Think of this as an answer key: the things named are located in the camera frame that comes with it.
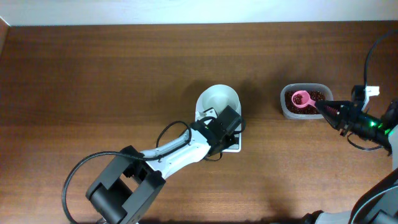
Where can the clear plastic container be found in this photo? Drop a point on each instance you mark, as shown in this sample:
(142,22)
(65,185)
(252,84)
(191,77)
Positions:
(308,87)

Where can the white digital kitchen scale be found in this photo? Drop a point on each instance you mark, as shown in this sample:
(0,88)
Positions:
(236,147)

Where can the pink measuring scoop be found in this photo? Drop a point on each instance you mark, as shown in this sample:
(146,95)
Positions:
(302,99)

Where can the white round bowl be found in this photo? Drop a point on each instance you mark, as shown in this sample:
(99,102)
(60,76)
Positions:
(218,97)

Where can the red adzuki beans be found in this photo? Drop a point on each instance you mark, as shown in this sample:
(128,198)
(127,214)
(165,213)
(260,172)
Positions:
(315,95)

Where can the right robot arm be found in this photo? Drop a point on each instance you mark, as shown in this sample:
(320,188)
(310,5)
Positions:
(366,133)

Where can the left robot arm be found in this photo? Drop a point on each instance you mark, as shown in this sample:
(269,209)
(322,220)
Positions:
(129,184)

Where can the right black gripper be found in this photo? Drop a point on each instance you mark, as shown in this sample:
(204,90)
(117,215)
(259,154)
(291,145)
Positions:
(346,116)

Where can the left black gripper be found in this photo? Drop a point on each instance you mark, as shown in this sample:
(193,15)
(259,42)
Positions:
(232,140)

